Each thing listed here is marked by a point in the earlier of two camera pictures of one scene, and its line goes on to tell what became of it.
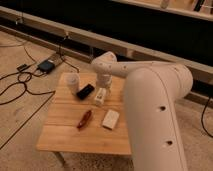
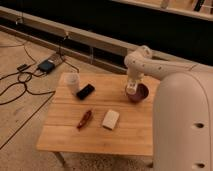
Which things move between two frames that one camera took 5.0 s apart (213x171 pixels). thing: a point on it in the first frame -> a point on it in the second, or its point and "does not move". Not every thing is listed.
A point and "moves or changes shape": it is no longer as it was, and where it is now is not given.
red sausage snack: x=85 y=119 does not move
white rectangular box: x=110 y=119 does not move
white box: x=101 y=95 moves or changes shape
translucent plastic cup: x=71 y=82 does not move
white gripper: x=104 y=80 -> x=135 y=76
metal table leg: x=60 y=158 does not move
